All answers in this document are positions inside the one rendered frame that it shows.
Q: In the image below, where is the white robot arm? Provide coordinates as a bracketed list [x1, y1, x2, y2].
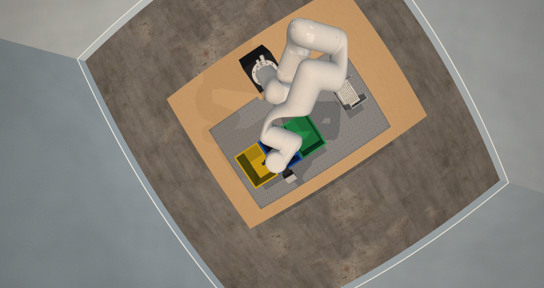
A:
[252, 17, 348, 183]

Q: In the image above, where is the yellow open-top bin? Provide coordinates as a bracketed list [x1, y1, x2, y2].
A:
[234, 142, 279, 189]

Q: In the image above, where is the blue open-top bin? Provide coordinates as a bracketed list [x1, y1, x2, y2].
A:
[258, 140, 302, 168]

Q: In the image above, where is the green bin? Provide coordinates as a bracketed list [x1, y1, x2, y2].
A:
[282, 115, 327, 159]

